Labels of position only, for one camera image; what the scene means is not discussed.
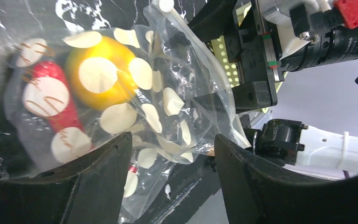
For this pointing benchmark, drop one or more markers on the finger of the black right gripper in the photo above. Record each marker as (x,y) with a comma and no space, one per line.
(213,19)

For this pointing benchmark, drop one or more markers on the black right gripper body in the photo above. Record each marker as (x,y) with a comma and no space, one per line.
(253,45)

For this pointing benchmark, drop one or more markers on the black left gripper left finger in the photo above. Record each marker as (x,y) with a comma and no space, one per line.
(88,190)

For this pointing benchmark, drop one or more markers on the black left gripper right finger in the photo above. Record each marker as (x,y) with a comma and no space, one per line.
(256,191)

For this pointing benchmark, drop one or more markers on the fake red chili pepper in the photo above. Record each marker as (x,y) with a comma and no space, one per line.
(60,104)

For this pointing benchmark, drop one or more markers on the clear polka dot zip bag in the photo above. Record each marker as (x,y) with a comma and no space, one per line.
(182,102)

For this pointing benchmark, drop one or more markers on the fake yellow lemon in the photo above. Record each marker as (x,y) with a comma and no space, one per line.
(97,69)

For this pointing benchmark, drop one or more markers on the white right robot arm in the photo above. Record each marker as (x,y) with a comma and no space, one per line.
(297,147)

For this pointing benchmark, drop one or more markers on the pale green perforated basket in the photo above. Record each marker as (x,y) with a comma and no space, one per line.
(218,47)

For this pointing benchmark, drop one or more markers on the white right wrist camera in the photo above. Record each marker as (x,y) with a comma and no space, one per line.
(277,12)

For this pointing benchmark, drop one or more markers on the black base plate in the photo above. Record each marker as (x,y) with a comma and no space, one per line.
(191,185)

